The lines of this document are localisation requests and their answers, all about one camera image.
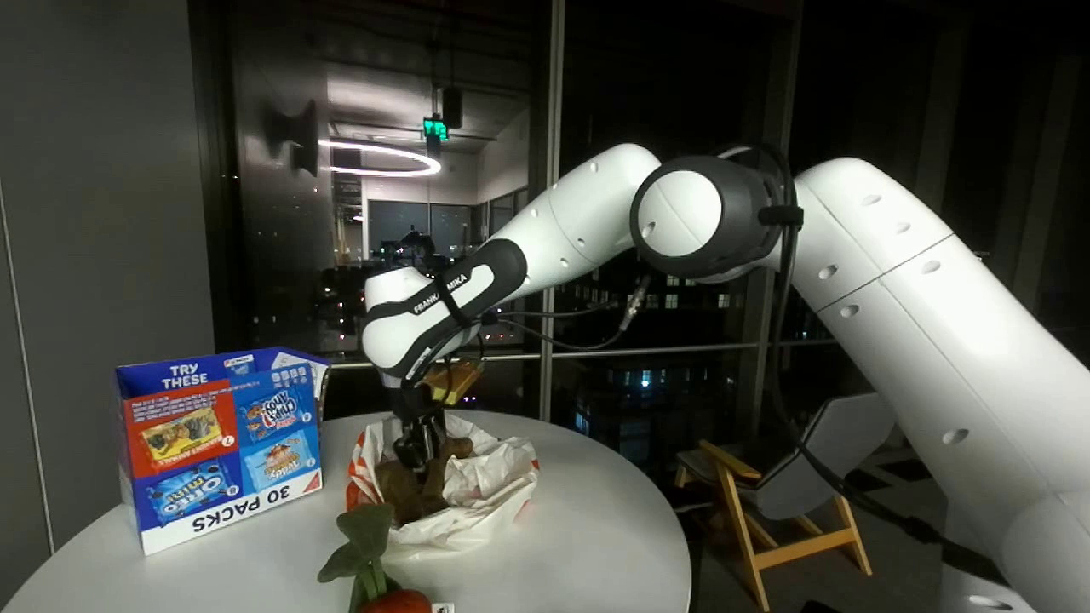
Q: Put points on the window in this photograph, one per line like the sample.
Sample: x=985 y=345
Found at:
x=681 y=85

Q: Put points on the blue cardboard snack box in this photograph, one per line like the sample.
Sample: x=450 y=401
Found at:
x=217 y=451

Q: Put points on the brown plush toy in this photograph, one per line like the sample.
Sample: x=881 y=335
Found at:
x=409 y=498

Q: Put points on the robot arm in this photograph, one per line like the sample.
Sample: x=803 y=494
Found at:
x=894 y=281

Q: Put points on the white orange plastic bag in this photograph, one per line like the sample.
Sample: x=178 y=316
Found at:
x=485 y=485

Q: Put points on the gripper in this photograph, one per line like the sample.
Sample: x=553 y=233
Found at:
x=415 y=407

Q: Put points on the red plush vegetable green leaves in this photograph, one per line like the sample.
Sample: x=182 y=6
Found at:
x=366 y=545

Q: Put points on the wooden folding chair grey seat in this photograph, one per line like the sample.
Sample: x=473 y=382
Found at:
x=766 y=502

